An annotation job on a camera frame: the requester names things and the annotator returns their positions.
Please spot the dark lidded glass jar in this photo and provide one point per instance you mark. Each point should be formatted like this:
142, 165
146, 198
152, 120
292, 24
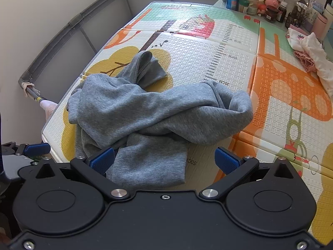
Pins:
271, 14

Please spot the pale pink cloth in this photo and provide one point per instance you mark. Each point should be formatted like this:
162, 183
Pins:
49, 109

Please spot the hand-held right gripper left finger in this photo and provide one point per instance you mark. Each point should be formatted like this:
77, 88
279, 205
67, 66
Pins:
102, 160

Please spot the beige cloth tie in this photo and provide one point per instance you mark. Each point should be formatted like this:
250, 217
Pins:
27, 87

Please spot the patterned dark glass jar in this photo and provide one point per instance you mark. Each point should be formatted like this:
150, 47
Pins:
290, 20

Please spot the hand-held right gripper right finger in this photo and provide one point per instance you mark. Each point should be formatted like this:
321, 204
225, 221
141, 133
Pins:
227, 160

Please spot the pink ruffled cloth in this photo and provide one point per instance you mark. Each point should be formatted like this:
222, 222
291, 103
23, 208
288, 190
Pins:
304, 60

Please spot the grey bed rail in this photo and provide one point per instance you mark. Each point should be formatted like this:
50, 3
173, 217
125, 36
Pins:
78, 18

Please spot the brown bottle white cap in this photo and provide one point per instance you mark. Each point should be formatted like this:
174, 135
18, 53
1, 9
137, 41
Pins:
282, 11

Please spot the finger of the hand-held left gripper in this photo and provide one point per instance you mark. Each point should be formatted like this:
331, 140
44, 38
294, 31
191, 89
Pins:
37, 149

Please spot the pink thermos bottle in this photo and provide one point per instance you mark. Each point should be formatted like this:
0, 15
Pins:
320, 26

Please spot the grey sweatshirt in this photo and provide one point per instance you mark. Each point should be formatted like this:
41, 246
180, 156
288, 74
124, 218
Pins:
156, 114

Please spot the colourful foam play mat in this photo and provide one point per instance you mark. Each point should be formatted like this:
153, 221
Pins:
203, 54

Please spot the white printed baby clothes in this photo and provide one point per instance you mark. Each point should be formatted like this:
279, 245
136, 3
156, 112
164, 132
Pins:
316, 49

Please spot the white plastic bottle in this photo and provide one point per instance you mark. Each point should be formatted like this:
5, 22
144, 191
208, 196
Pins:
252, 1

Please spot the pink pig toy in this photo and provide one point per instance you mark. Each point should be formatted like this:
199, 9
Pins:
272, 2

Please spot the green lidded small jar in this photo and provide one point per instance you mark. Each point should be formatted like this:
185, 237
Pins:
243, 6

